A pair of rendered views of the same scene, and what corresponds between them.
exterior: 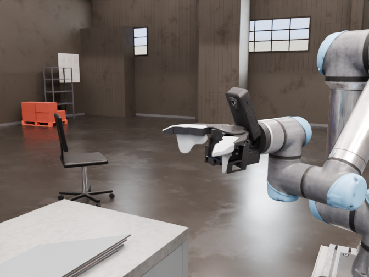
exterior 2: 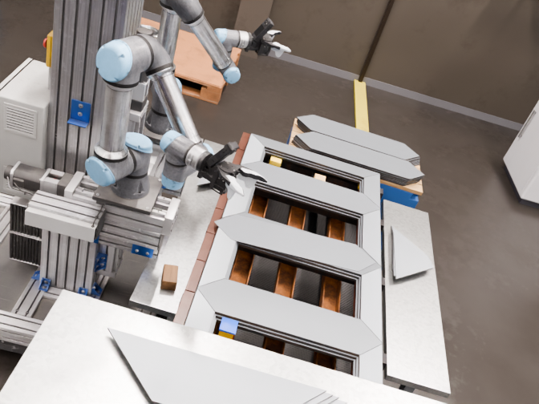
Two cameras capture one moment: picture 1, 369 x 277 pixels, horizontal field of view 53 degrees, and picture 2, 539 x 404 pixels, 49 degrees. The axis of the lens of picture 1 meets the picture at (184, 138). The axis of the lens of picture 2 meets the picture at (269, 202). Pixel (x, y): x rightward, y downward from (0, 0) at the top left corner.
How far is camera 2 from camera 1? 2.13 m
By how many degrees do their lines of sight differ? 109
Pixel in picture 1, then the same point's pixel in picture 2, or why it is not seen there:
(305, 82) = not seen: outside the picture
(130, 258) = (143, 324)
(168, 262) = not seen: hidden behind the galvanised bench
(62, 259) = (175, 365)
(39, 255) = (173, 388)
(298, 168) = not seen: hidden behind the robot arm
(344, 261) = (108, 197)
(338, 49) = (137, 63)
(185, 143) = (230, 193)
